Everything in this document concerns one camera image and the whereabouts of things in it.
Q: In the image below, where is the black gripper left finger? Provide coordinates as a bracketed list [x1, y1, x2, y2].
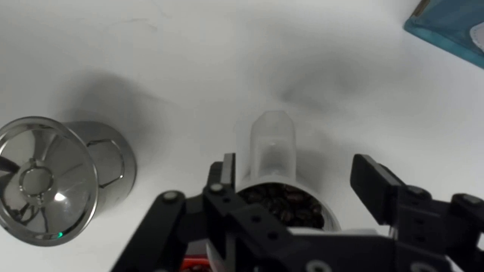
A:
[203, 152, 238, 196]

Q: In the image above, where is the blue printed cardboard box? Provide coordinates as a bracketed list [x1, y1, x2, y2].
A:
[403, 0, 484, 71]

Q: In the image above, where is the steel pot with lid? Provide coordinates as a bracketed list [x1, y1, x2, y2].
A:
[0, 115, 139, 248]

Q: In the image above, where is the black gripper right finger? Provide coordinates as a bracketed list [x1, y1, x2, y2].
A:
[350, 152, 406, 226]

